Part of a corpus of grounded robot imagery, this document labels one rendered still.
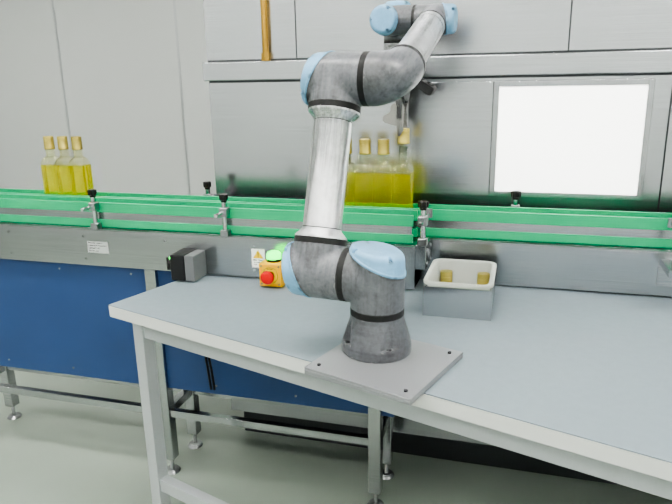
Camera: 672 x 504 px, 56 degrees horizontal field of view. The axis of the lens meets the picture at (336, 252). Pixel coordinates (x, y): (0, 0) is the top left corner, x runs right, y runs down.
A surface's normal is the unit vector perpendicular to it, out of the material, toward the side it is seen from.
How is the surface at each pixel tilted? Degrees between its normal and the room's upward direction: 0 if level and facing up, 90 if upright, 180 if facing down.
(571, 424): 0
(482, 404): 0
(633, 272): 90
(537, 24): 90
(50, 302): 90
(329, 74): 73
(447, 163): 90
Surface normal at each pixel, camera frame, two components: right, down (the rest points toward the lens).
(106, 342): -0.28, 0.26
